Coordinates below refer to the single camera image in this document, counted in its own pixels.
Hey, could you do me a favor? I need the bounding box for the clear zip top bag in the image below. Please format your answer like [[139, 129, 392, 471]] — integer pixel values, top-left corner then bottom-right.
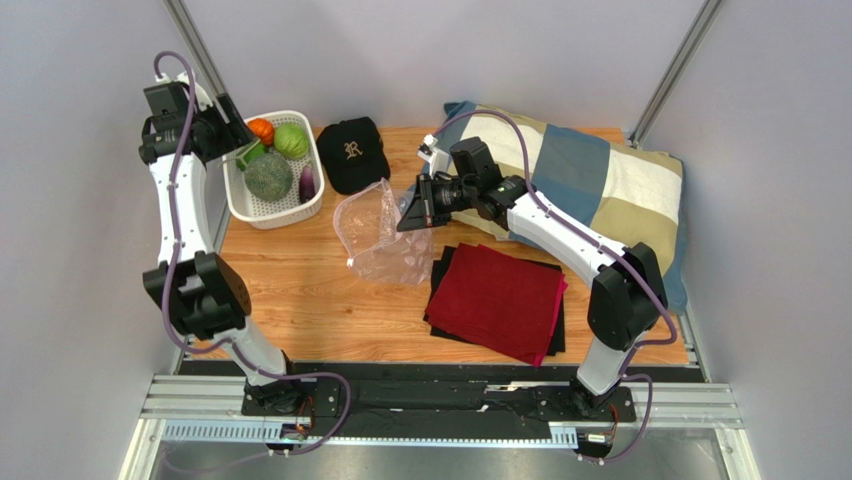
[[333, 179, 434, 285]]

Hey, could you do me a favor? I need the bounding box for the green netted toy melon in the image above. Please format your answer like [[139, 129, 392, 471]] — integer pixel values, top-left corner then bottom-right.
[[244, 153, 294, 202]]

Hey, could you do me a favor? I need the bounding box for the purple toy eggplant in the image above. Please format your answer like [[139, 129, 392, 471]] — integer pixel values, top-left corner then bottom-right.
[[298, 163, 317, 204]]

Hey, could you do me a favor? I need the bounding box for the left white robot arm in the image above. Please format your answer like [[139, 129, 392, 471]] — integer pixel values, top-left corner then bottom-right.
[[139, 78, 307, 415]]

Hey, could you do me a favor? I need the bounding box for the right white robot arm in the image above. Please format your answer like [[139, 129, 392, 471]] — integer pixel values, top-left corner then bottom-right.
[[396, 135, 668, 417]]

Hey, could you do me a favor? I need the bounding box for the green toy bell pepper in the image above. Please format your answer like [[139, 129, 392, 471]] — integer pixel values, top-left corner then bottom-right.
[[234, 141, 267, 171]]

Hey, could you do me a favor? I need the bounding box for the green toy cabbage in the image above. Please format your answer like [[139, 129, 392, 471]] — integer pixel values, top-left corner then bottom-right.
[[273, 123, 310, 159]]

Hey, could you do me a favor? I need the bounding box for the black baseball cap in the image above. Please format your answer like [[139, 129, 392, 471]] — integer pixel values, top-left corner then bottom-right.
[[316, 117, 391, 195]]

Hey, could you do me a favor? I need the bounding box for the white plastic basket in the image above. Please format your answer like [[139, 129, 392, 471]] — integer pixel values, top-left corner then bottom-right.
[[221, 110, 326, 230]]

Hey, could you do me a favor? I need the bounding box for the red folded cloth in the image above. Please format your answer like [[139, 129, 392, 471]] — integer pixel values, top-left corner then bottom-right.
[[425, 244, 567, 367]]

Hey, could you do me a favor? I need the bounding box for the checked blue beige pillow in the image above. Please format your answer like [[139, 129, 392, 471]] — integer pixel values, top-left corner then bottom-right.
[[437, 101, 688, 314]]

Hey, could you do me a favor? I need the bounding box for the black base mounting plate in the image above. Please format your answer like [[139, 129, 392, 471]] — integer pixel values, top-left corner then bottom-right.
[[242, 362, 638, 440]]

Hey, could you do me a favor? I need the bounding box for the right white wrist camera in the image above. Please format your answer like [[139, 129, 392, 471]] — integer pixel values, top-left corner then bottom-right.
[[417, 134, 451, 176]]

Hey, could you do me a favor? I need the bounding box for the left corner aluminium post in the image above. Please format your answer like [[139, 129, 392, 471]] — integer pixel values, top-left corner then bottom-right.
[[162, 0, 229, 121]]

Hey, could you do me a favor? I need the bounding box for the corner aluminium post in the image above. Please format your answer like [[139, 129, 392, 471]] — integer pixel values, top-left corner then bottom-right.
[[162, 0, 229, 121], [627, 0, 726, 148]]

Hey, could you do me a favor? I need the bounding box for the aluminium frame rail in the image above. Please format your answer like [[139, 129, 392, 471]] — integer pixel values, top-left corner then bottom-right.
[[119, 375, 760, 479]]

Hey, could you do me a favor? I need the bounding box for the right corner aluminium post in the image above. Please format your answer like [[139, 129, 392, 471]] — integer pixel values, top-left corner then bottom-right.
[[627, 0, 726, 148]]

